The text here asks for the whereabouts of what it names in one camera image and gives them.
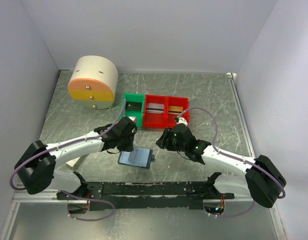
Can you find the grey magnetic stripe card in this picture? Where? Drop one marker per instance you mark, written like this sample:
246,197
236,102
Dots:
156,108

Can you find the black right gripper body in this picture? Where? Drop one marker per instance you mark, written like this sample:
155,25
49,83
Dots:
170,142

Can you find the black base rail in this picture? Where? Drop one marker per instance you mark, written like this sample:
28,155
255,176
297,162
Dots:
173,194

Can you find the cream round drawer cabinet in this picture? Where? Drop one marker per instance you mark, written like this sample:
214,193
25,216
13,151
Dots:
93,82

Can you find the aluminium frame rail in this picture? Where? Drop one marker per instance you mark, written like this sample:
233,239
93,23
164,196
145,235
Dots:
23,197

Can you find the gold card in red bin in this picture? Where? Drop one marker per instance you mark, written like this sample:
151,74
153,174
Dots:
175,110

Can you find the white small cardboard box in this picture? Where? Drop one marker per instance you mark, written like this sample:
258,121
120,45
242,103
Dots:
75,162

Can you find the green plastic bin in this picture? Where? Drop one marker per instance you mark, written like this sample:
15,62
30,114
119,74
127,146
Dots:
135,98

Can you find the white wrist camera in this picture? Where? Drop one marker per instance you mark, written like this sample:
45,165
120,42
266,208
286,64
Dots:
133,118
181,120

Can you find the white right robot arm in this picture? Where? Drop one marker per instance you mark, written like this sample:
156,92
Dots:
265,183

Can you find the blue leather card holder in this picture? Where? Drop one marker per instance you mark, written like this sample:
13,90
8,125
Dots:
140,157

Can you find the dark card with chip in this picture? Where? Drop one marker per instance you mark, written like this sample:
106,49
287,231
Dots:
134,106

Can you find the red plastic double bin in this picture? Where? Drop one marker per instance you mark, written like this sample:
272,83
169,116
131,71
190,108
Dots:
160,121

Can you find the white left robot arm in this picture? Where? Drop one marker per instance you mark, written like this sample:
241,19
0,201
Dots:
38,167

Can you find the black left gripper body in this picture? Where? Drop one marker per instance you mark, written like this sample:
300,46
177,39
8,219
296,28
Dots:
126,142

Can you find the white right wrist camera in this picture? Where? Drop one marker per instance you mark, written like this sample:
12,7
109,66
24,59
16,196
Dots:
181,120

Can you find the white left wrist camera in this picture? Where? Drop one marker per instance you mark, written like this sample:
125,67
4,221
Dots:
133,118

